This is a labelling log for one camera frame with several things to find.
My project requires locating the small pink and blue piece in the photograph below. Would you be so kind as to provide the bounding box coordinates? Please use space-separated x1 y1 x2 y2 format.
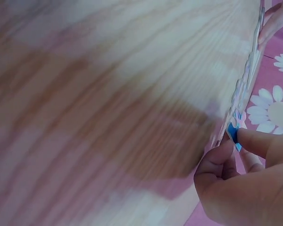
234 109 247 129

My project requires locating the person's left hand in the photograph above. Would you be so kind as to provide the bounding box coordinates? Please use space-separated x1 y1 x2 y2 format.
258 0 283 49

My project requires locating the person's right hand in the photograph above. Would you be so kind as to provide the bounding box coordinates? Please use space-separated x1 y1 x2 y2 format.
193 127 283 226

